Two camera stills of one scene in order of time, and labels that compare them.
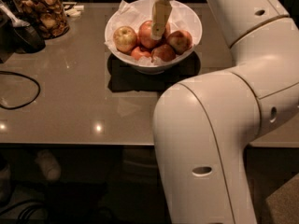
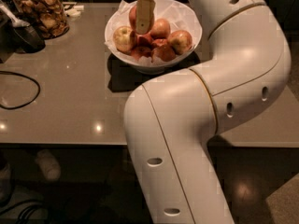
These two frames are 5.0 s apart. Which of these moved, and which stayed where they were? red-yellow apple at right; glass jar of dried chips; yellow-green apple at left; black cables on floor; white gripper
Moved: white gripper
Stayed: black cables on floor; glass jar of dried chips; yellow-green apple at left; red-yellow apple at right
